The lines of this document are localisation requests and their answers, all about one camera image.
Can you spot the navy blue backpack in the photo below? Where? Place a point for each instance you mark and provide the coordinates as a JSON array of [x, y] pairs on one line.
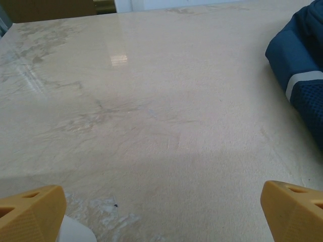
[[297, 50]]

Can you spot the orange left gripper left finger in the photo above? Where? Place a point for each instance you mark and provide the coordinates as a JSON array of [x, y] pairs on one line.
[[27, 216]]

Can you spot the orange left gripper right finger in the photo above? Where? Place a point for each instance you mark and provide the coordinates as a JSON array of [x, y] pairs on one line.
[[295, 216]]

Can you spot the brown wooden door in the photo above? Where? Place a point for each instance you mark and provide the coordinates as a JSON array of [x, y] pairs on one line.
[[50, 10]]

